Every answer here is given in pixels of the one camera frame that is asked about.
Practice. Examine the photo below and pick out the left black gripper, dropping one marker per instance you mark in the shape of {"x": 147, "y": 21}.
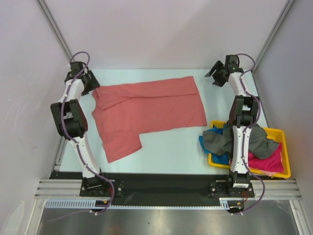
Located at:
{"x": 94, "y": 82}

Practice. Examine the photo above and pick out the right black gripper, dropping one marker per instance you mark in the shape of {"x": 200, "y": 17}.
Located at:
{"x": 218, "y": 65}

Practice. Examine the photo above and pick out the salmon pink t shirt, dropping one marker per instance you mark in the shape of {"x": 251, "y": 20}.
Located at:
{"x": 123, "y": 112}

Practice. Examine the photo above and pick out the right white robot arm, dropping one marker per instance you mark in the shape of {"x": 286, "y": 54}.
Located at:
{"x": 244, "y": 113}

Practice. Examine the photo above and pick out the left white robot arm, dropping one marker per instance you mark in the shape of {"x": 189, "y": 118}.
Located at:
{"x": 70, "y": 120}

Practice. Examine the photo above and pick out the grey t shirt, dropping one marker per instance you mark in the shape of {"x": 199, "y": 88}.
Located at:
{"x": 259, "y": 143}

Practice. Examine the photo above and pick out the yellow plastic bin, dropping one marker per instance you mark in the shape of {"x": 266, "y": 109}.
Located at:
{"x": 274, "y": 134}

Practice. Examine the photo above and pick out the blue t shirt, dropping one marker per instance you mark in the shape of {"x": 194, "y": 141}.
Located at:
{"x": 219, "y": 143}

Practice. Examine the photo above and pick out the magenta t shirt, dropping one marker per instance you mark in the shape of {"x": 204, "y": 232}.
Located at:
{"x": 272, "y": 164}

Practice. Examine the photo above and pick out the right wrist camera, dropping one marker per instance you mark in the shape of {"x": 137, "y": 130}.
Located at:
{"x": 232, "y": 62}

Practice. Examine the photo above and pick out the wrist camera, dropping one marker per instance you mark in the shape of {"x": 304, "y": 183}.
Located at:
{"x": 232, "y": 62}
{"x": 76, "y": 67}

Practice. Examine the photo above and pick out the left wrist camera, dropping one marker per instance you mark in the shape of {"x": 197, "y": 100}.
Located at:
{"x": 76, "y": 67}

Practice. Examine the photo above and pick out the left aluminium corner post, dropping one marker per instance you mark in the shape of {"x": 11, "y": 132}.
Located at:
{"x": 48, "y": 16}

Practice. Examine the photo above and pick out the aluminium corner post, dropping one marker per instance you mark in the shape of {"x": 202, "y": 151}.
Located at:
{"x": 48, "y": 16}
{"x": 273, "y": 33}

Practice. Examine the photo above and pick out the right aluminium corner post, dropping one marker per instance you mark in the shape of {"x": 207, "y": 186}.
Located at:
{"x": 273, "y": 33}

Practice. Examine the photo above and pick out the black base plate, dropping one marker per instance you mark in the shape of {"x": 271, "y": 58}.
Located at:
{"x": 174, "y": 188}

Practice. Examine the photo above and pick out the slotted cable duct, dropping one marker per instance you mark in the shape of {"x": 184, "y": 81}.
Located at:
{"x": 100, "y": 204}

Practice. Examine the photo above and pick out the aluminium frame rail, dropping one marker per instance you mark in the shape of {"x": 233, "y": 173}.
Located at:
{"x": 66, "y": 188}

